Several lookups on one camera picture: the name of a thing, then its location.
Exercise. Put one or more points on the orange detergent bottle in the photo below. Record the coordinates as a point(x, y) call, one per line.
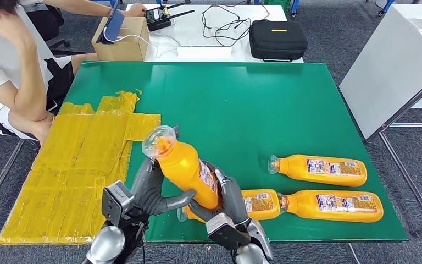
point(294, 170)
point(182, 171)
point(262, 206)
point(302, 208)

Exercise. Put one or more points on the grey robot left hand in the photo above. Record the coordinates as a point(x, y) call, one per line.
point(149, 193)

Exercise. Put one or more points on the blue metal rack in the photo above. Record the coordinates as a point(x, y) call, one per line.
point(295, 7)

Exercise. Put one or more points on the white power strip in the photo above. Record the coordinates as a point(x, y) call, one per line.
point(203, 52)

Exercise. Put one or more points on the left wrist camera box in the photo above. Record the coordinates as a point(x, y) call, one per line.
point(116, 200)

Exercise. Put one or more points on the black office chair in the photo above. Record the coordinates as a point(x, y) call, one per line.
point(49, 22)

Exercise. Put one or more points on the brown cardboard box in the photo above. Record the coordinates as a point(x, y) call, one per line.
point(123, 49)

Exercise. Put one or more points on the white table with metal legs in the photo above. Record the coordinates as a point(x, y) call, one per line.
point(389, 65)

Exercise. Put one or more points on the yellow taped cardboard mat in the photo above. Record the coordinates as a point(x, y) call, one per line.
point(50, 182)

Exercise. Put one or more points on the green crate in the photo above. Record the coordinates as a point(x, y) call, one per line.
point(278, 4)

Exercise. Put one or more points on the person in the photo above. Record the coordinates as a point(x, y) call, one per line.
point(0, 54)

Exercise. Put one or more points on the grey metal seat frame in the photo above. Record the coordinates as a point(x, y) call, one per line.
point(2, 179)

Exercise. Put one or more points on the black carrying case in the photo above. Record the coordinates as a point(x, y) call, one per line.
point(276, 42)

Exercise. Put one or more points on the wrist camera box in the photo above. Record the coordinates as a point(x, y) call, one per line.
point(222, 227)
point(116, 200)

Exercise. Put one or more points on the blue tablet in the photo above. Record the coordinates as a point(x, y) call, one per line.
point(114, 25)

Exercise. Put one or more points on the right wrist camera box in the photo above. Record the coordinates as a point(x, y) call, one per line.
point(222, 227)

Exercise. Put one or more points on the black radio with antennas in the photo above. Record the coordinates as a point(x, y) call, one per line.
point(156, 21)

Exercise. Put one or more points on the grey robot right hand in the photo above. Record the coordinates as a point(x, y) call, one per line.
point(234, 200)

